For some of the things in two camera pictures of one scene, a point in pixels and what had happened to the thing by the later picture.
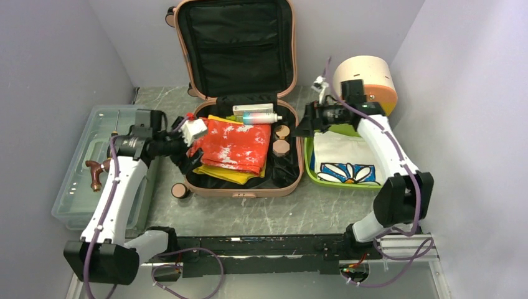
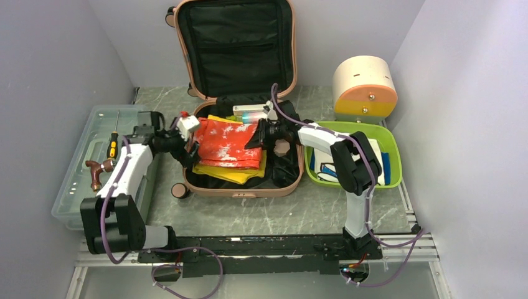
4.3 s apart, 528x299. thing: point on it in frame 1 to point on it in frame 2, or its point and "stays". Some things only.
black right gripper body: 329,114 to 272,132
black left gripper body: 166,146 stays
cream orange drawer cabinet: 379,83 stays
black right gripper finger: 306,126 to 257,139
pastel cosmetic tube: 261,118 stays
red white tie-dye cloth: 235,146 stays
